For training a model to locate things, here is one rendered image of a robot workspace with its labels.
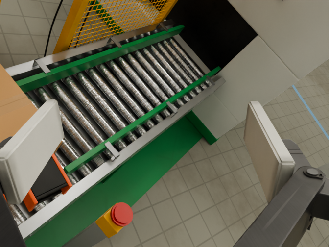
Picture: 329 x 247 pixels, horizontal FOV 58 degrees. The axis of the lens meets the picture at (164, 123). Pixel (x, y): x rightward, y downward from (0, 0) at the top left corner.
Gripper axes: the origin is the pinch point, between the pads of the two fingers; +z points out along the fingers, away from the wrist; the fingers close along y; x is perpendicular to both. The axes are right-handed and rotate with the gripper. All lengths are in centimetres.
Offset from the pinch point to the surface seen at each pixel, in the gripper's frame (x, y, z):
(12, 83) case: -26, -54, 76
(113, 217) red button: -56, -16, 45
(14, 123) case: -35, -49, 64
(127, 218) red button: -57, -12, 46
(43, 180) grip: -28.5, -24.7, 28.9
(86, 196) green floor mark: -124, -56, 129
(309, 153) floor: -208, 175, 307
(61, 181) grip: -30.0, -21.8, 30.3
